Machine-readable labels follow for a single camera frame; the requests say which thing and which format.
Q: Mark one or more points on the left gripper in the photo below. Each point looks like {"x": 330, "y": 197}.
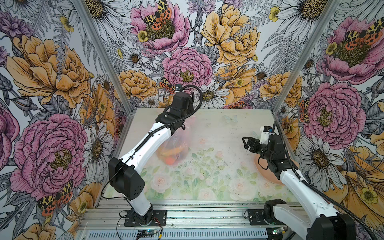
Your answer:
{"x": 190, "y": 106}

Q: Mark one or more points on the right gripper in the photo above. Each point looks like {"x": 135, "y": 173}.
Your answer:
{"x": 249, "y": 143}

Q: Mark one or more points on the pink scalloped bowl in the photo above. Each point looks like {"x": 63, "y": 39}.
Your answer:
{"x": 261, "y": 165}

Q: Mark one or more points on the pink plastic bag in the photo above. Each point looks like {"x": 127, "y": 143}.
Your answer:
{"x": 176, "y": 148}

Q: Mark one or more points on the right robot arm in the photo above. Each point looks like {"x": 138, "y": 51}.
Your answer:
{"x": 322, "y": 220}

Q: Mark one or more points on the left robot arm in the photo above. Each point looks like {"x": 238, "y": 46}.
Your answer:
{"x": 125, "y": 172}

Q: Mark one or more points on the right green circuit board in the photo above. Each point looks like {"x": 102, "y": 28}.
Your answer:
{"x": 279, "y": 231}

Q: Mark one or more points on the green circuit board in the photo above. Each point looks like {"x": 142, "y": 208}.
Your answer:
{"x": 149, "y": 233}
{"x": 279, "y": 231}

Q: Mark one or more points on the left green circuit board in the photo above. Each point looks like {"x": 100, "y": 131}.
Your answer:
{"x": 149, "y": 233}

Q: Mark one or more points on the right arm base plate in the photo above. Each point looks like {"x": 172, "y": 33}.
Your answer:
{"x": 256, "y": 217}

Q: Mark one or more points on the aluminium front rail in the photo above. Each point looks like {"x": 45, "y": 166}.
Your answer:
{"x": 185, "y": 220}

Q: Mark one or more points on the left aluminium frame post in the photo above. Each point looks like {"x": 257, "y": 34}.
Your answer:
{"x": 94, "y": 36}

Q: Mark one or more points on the aluminium frame post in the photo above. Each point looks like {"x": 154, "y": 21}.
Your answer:
{"x": 313, "y": 38}
{"x": 94, "y": 36}

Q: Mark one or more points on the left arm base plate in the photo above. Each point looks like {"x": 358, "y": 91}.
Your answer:
{"x": 154, "y": 218}

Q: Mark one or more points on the right aluminium frame post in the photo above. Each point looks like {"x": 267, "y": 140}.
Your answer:
{"x": 313, "y": 38}

